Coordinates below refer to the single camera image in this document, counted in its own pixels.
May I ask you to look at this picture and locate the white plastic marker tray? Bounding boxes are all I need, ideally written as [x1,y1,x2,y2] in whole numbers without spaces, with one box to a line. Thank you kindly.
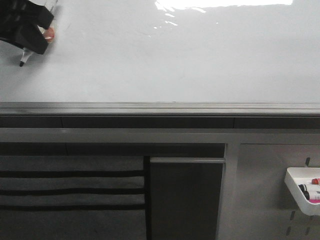
[284,167,320,216]

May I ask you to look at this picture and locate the pink marker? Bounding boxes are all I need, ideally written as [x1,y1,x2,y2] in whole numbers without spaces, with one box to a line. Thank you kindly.
[309,199,320,204]

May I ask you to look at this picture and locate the grey perforated pegboard panel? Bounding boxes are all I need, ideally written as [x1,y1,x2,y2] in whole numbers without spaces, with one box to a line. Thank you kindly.
[232,144,320,240]

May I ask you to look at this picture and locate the white glossy whiteboard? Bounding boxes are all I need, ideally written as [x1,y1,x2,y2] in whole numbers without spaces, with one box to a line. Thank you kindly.
[0,0,320,116]

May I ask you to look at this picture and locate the red magnet in clear tape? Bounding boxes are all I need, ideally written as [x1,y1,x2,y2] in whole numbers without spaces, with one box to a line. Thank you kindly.
[38,23,55,43]

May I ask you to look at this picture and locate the grey fabric pocket organizer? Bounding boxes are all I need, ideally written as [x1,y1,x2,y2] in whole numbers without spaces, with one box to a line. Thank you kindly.
[0,155,150,240]

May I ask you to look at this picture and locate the white black-tipped whiteboard marker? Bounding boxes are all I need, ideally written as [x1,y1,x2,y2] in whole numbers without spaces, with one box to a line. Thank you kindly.
[19,48,34,67]

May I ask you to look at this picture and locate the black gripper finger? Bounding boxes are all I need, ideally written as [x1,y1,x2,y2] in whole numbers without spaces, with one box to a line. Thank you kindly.
[0,13,49,55]
[14,0,54,30]

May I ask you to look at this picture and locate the black capped white marker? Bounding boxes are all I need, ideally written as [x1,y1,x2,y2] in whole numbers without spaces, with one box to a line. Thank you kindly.
[298,184,320,193]

